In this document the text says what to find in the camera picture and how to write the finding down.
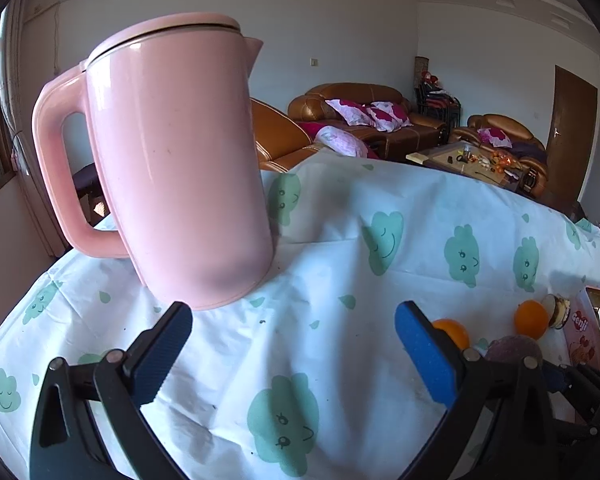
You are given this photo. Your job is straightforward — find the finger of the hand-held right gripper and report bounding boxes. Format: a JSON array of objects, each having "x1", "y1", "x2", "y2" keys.
[{"x1": 544, "y1": 360, "x2": 600, "y2": 457}]

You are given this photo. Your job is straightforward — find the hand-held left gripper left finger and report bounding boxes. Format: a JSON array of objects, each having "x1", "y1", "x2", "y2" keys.
[{"x1": 29, "y1": 301, "x2": 194, "y2": 480}]

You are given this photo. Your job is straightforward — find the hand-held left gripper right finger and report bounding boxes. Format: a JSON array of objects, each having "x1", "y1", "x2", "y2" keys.
[{"x1": 394, "y1": 301, "x2": 561, "y2": 480}]

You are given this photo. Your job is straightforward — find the pink cardboard box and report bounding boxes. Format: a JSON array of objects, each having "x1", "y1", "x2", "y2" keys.
[{"x1": 562, "y1": 286, "x2": 600, "y2": 376}]

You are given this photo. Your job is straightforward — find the orange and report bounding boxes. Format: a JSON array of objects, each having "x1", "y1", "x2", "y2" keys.
[
  {"x1": 432, "y1": 318, "x2": 471, "y2": 352},
  {"x1": 514, "y1": 300, "x2": 551, "y2": 338}
]

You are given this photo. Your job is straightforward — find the dark purple round fruit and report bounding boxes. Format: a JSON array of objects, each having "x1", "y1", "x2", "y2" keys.
[{"x1": 484, "y1": 336, "x2": 543, "y2": 363}]

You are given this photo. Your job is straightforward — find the small snack packet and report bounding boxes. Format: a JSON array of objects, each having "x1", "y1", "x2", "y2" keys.
[{"x1": 540, "y1": 294, "x2": 572, "y2": 331}]

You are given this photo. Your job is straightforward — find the white cloud print tablecloth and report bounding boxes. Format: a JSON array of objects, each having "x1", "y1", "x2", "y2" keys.
[{"x1": 0, "y1": 152, "x2": 600, "y2": 480}]

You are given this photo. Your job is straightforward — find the dark wooden furniture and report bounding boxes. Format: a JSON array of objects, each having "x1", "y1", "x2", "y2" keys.
[{"x1": 75, "y1": 162, "x2": 113, "y2": 228}]

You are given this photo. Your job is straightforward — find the cluttered coffee table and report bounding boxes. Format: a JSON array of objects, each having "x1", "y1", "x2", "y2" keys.
[{"x1": 406, "y1": 142, "x2": 526, "y2": 191}]

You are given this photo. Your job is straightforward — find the pink electric kettle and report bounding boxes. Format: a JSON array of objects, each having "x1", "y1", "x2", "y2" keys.
[{"x1": 31, "y1": 11, "x2": 276, "y2": 309}]

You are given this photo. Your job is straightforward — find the brown leather armchair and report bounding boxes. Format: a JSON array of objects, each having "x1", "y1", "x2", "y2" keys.
[
  {"x1": 452, "y1": 113, "x2": 548, "y2": 193},
  {"x1": 250, "y1": 97, "x2": 331, "y2": 171}
]

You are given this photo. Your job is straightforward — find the brown leather three-seat sofa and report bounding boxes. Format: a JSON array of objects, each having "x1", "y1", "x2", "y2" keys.
[{"x1": 287, "y1": 83, "x2": 451, "y2": 161}]

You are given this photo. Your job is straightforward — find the pale pink rolled pillow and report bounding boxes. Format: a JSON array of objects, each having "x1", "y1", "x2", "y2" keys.
[{"x1": 314, "y1": 126, "x2": 370, "y2": 157}]

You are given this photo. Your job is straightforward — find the white magenta flower pillow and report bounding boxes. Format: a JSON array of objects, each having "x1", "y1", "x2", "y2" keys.
[
  {"x1": 367, "y1": 101, "x2": 413, "y2": 132},
  {"x1": 325, "y1": 98, "x2": 376, "y2": 126},
  {"x1": 477, "y1": 126, "x2": 513, "y2": 148}
]

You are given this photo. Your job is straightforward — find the brown wooden door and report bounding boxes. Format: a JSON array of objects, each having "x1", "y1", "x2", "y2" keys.
[{"x1": 545, "y1": 65, "x2": 600, "y2": 206}]

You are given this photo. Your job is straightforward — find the stacked dark chairs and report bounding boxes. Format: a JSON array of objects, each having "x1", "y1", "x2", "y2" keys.
[{"x1": 415, "y1": 82, "x2": 462, "y2": 128}]

